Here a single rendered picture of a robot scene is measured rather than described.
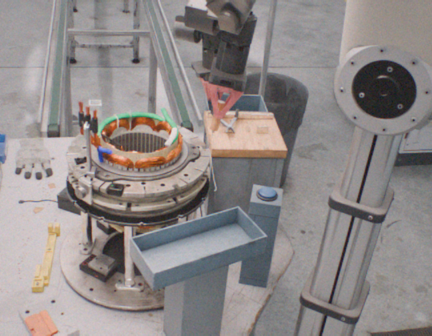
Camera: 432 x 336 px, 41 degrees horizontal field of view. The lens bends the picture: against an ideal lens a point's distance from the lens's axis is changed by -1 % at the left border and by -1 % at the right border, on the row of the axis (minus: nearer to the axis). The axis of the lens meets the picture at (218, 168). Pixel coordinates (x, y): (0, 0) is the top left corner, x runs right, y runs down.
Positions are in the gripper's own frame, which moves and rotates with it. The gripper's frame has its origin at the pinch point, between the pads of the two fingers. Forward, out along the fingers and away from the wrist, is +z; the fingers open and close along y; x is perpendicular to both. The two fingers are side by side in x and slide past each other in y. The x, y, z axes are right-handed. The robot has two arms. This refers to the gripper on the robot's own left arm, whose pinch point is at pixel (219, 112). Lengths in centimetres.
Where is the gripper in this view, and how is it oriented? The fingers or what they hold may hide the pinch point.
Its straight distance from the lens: 112.0
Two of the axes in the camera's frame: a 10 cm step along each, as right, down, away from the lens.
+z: -2.1, 8.5, 4.8
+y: -0.5, 4.8, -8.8
